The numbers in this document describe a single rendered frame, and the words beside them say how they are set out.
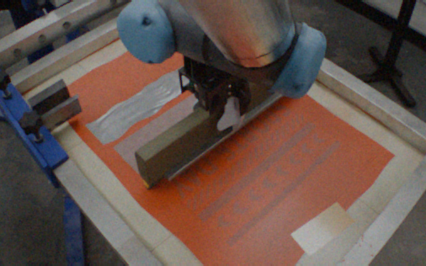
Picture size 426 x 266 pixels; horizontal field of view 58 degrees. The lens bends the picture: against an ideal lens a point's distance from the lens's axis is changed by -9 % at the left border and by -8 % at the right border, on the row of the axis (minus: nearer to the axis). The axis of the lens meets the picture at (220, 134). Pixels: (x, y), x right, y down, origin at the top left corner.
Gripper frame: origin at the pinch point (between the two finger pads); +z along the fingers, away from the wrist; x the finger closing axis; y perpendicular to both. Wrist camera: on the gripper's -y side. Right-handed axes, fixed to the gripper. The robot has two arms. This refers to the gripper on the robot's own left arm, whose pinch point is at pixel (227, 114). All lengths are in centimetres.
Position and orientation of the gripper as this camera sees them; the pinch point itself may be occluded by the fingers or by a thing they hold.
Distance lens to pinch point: 76.0
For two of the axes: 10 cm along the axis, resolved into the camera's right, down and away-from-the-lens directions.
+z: 0.2, 6.2, 7.9
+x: 7.0, 5.5, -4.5
